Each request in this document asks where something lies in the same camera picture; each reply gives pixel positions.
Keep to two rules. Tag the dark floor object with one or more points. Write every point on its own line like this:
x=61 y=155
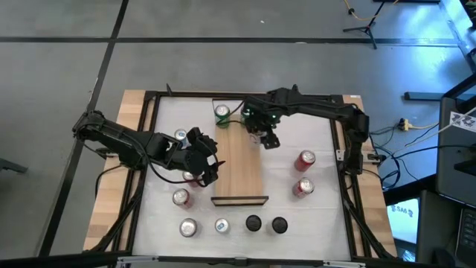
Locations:
x=13 y=165

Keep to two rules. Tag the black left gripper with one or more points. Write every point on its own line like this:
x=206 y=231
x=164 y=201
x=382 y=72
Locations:
x=189 y=160

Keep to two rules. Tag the green Sprite can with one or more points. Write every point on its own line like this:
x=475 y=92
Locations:
x=245 y=113
x=222 y=113

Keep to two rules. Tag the white table mat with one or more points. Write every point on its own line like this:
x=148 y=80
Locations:
x=316 y=231

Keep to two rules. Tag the silver camera mount bar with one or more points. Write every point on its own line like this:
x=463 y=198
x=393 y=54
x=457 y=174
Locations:
x=238 y=262

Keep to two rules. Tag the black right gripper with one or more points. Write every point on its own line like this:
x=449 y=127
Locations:
x=262 y=115

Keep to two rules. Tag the black desk keyboard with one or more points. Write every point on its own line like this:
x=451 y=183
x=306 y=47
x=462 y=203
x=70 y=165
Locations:
x=468 y=231

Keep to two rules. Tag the black stand foot bar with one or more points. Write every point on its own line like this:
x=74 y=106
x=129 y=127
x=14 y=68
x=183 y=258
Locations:
x=424 y=96

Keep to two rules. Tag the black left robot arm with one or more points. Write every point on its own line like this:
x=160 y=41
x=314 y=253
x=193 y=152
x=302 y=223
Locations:
x=122 y=139

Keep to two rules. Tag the black floor stand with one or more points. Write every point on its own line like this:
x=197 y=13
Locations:
x=368 y=29

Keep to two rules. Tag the dark computer desk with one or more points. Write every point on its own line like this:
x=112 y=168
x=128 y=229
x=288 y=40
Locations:
x=457 y=167

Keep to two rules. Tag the slim silver blue can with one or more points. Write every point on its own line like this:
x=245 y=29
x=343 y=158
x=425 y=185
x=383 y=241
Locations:
x=181 y=134
x=222 y=225

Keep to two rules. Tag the black table frame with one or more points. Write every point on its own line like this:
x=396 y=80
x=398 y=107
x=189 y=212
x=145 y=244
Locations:
x=193 y=94

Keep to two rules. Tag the silver Diet Coke can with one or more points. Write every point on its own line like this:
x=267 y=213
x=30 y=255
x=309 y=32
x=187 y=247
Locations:
x=256 y=138

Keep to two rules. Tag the white lit screen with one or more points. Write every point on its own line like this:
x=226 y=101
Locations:
x=403 y=219

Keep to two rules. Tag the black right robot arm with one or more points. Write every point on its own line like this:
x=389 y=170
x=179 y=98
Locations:
x=320 y=108

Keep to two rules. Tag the white paper tag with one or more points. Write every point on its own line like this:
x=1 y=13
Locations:
x=463 y=121

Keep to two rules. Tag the wooden tray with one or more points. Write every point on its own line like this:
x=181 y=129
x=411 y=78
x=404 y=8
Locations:
x=238 y=167

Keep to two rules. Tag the red Coca-Cola can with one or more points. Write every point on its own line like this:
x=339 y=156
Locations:
x=305 y=159
x=181 y=197

